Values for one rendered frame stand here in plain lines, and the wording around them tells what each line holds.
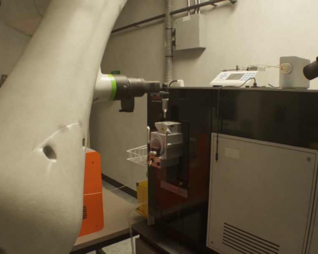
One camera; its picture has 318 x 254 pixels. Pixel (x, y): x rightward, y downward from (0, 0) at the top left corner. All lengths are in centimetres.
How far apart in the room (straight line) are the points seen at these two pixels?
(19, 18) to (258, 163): 77
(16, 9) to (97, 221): 115
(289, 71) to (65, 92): 96
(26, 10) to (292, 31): 186
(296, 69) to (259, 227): 59
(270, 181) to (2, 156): 81
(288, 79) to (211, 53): 147
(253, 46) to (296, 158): 153
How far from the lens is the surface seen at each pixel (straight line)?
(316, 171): 85
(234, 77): 140
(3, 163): 22
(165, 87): 112
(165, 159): 113
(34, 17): 56
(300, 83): 117
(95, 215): 147
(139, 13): 346
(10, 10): 56
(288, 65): 113
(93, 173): 139
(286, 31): 217
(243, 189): 99
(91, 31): 37
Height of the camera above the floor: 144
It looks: 8 degrees down
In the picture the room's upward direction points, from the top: straight up
